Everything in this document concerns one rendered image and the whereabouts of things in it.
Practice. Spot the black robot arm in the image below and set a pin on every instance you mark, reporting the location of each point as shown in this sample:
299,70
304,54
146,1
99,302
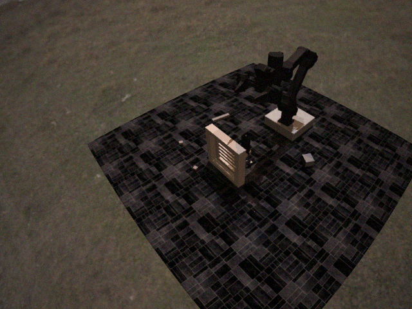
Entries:
280,70

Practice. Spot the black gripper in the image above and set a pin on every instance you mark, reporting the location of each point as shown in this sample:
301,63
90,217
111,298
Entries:
268,92

